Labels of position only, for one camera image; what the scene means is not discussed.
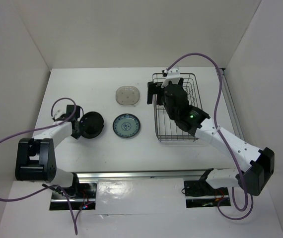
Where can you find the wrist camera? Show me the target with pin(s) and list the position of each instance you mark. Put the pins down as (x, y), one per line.
(57, 117)
(172, 76)

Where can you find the aluminium rail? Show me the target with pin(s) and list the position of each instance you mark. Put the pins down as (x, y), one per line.
(184, 174)
(230, 106)

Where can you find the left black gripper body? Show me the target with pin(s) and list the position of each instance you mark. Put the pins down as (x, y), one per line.
(77, 133)

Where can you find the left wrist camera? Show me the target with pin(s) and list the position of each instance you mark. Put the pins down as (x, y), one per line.
(57, 117)

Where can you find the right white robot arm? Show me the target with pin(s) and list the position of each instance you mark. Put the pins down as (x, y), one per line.
(254, 166)

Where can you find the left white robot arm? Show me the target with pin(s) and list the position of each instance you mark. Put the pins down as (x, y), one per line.
(36, 159)

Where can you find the black round plate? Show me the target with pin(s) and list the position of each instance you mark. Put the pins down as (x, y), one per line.
(91, 125)

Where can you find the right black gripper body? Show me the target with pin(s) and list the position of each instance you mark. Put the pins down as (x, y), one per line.
(159, 90)

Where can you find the clear textured glass plate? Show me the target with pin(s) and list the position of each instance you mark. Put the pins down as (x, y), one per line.
(189, 88)

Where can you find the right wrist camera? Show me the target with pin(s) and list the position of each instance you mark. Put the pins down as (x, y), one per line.
(172, 76)

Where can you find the right side aluminium rail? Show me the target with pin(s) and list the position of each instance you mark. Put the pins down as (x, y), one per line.
(230, 106)

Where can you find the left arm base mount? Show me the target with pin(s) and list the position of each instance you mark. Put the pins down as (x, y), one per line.
(81, 195)

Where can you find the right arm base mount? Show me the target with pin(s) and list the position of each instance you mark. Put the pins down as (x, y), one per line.
(201, 195)

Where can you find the front aluminium rail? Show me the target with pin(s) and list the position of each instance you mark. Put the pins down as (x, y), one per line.
(184, 174)

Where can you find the blue floral patterned plate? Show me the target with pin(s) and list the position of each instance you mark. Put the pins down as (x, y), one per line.
(126, 126)

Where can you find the grey wire dish rack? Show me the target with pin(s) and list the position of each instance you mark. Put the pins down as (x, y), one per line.
(178, 120)

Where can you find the smoky square glass plate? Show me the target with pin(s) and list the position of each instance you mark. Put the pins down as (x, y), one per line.
(127, 95)

